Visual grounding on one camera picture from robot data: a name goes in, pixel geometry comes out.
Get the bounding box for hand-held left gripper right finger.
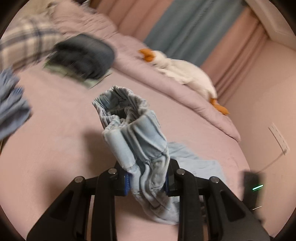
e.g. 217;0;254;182
165;159;271;241

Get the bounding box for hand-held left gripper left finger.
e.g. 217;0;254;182
26;162;132;241

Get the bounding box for light blue strawberry pants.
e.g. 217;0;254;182
92;85;228;226

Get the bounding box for folded pale green cloth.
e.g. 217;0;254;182
43;62;112;90

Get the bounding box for white plush goose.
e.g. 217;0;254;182
138;48;230;115

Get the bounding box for pink duvet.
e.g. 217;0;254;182
52;0;241;142

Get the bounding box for pink curtain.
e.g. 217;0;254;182
201;13;271;106
96;0;175;41

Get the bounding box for folded dark blue jeans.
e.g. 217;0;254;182
49;33;115;80

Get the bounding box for folded light blue jeans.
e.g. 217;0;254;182
0;68;32;140

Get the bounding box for blue curtain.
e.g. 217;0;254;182
143;0;246;68

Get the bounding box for plaid pillow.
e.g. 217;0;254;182
0;17;66;69

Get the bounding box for white wall socket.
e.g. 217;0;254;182
268;122;290;155

